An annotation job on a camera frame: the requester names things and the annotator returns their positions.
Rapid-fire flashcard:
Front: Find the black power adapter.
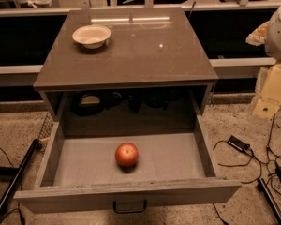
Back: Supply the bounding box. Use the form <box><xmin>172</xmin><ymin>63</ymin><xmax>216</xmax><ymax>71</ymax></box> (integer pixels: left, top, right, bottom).
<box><xmin>227</xmin><ymin>136</ymin><xmax>250</xmax><ymax>152</ymax></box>

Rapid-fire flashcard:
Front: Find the black cable on floor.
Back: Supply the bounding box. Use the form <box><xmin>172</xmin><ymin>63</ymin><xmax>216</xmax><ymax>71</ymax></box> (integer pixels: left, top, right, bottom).
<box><xmin>213</xmin><ymin>140</ymin><xmax>264</xmax><ymax>185</ymax></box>

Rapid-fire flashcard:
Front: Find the red apple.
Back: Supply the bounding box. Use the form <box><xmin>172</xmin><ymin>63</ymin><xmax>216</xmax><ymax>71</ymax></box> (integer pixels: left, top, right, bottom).
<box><xmin>115</xmin><ymin>142</ymin><xmax>139</xmax><ymax>168</ymax></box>

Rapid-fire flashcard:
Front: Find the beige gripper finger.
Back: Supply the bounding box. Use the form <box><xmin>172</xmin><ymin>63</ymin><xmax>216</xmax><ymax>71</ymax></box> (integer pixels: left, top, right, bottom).
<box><xmin>252</xmin><ymin>62</ymin><xmax>281</xmax><ymax>119</ymax></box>

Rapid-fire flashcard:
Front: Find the open grey top drawer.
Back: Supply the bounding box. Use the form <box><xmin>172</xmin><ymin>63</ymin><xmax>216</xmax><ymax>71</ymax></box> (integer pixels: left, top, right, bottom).
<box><xmin>15</xmin><ymin>98</ymin><xmax>241</xmax><ymax>213</ymax></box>

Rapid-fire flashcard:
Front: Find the white bowl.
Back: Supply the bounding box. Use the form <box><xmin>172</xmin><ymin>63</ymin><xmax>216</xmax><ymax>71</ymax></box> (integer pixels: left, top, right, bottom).
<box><xmin>72</xmin><ymin>25</ymin><xmax>111</xmax><ymax>49</ymax></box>

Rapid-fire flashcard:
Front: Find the black bar on floor left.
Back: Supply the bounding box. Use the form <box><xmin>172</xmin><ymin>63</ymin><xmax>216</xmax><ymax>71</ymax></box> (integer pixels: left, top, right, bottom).
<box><xmin>0</xmin><ymin>139</ymin><xmax>39</xmax><ymax>217</ymax></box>

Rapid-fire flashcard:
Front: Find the grey cabinet with counter top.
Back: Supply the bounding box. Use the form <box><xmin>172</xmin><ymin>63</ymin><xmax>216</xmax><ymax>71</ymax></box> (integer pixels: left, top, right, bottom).
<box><xmin>33</xmin><ymin>7</ymin><xmax>219</xmax><ymax>122</ymax></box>

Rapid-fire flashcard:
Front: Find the wire mesh basket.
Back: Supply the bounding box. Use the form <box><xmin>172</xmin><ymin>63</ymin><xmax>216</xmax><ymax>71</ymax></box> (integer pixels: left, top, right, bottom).
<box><xmin>38</xmin><ymin>113</ymin><xmax>53</xmax><ymax>143</ymax></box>

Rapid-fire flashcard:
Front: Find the black bar on floor right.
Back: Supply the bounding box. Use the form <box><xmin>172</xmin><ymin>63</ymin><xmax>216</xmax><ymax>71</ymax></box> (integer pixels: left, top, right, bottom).
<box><xmin>258</xmin><ymin>178</ymin><xmax>281</xmax><ymax>225</ymax></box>

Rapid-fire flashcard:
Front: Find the black bar on floor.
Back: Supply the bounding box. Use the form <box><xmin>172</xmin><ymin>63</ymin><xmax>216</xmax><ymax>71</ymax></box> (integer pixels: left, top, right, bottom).
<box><xmin>0</xmin><ymin>139</ymin><xmax>39</xmax><ymax>217</ymax></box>
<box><xmin>258</xmin><ymin>178</ymin><xmax>281</xmax><ymax>225</ymax></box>

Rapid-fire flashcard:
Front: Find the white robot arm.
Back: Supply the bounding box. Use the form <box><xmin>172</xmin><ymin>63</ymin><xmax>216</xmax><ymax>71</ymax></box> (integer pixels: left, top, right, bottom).
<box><xmin>245</xmin><ymin>6</ymin><xmax>281</xmax><ymax>119</ymax></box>

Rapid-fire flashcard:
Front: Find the black drawer handle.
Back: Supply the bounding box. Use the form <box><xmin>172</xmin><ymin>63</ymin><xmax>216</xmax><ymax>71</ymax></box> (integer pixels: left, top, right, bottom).
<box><xmin>112</xmin><ymin>200</ymin><xmax>147</xmax><ymax>214</ymax></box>

